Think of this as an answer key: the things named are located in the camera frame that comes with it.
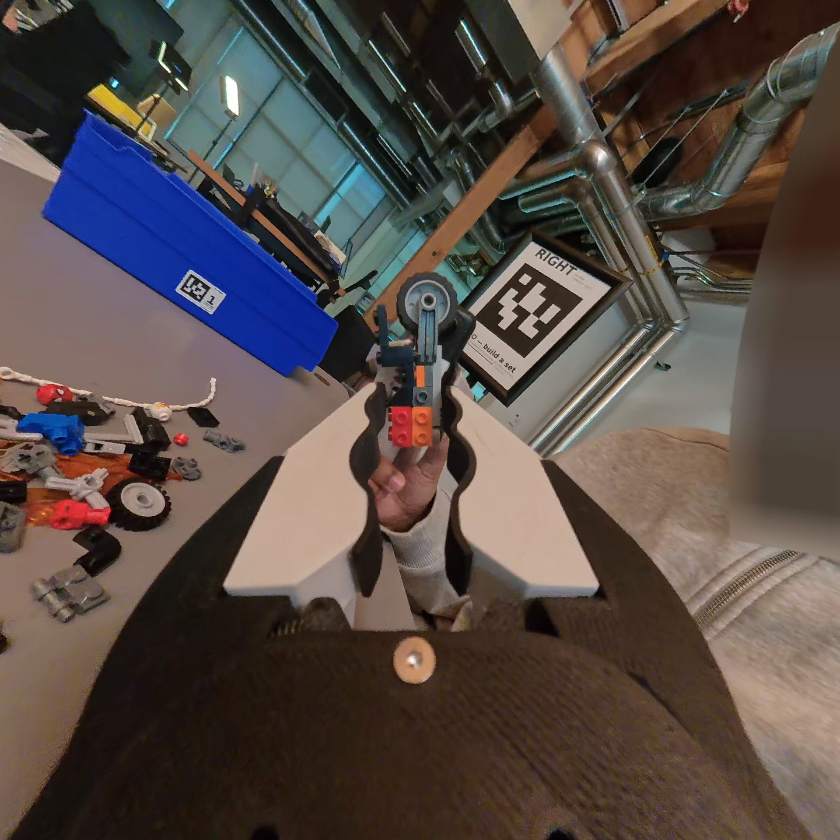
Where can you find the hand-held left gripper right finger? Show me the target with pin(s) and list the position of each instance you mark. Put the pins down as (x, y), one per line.
(525, 525)

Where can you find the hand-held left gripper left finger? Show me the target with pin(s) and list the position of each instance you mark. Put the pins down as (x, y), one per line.
(302, 525)

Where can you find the partly built lego motorcycle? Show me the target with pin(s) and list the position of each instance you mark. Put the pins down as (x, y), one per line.
(410, 423)

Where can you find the pile of lego pieces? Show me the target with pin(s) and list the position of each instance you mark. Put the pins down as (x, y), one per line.
(138, 502)

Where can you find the person's right forearm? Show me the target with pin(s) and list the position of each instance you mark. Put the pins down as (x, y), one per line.
(420, 564)

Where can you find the person's right hand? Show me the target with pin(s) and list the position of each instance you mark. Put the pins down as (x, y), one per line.
(413, 492)

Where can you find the black chair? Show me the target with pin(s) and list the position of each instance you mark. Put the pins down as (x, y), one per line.
(348, 341)

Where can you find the black framed marker sign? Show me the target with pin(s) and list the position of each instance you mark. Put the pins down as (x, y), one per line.
(544, 308)

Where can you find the black bag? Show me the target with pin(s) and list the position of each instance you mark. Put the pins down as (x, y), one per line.
(295, 229)

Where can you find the wooden top office desk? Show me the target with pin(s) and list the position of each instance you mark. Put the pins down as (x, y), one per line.
(256, 213)

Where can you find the blue plastic bin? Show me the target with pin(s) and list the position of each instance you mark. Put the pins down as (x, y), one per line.
(164, 229)

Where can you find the silver metal pipes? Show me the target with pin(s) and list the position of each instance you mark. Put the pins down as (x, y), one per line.
(610, 170)

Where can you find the studio light on stand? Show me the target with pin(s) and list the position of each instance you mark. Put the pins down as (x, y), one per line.
(230, 95)

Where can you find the yellow bin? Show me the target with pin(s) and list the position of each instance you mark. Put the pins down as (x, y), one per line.
(111, 105)

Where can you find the small black lamp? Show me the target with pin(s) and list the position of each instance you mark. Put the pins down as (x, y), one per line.
(170, 62)

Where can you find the black monitor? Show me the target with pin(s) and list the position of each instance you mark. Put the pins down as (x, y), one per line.
(59, 65)

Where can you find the wooden post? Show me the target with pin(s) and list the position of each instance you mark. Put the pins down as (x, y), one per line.
(472, 216)

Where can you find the silver ventilation duct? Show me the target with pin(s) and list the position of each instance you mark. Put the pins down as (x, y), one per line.
(754, 131)

